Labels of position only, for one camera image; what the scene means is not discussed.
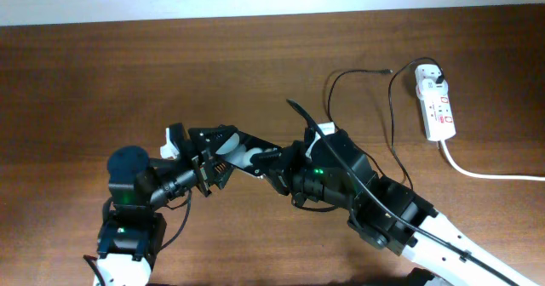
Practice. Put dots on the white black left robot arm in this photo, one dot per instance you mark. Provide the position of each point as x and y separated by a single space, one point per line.
132 231

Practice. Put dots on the white power strip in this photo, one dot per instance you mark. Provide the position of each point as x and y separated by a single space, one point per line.
438 118

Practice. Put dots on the white charger plug adapter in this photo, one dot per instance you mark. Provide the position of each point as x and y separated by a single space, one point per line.
430 82

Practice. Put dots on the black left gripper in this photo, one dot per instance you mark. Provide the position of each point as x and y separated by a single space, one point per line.
192 157

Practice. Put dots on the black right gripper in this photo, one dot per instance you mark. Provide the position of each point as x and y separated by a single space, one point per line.
289 157

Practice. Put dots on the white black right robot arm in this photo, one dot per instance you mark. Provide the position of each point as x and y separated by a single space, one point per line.
386 214

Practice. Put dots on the black smartphone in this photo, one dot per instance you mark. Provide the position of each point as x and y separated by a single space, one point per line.
240 148

